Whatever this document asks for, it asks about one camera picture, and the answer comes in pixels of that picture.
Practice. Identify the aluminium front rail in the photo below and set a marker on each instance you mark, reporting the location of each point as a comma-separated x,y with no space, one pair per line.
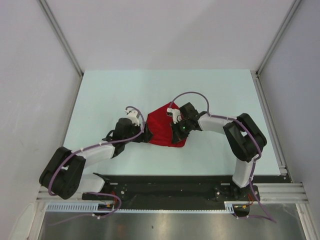
270,193

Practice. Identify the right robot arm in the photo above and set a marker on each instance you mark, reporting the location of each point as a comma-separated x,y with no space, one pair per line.
243,135

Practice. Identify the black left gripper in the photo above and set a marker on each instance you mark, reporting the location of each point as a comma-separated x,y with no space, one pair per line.
145,137

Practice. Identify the left aluminium frame post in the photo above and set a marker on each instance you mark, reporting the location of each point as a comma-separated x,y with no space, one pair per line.
57,30

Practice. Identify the aluminium frame post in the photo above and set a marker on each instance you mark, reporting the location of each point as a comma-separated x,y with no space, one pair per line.
279,34
57,30

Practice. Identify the red cloth napkin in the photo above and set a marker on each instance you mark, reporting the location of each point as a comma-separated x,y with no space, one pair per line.
159,124

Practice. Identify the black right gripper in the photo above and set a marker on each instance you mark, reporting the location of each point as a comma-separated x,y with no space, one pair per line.
177,136

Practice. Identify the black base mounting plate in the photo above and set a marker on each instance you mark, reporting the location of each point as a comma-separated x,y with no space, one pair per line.
217,187

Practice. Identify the right aluminium frame post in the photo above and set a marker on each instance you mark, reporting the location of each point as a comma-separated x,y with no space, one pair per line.
279,34

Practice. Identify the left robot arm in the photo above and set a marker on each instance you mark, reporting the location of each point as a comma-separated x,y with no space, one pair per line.
64,172

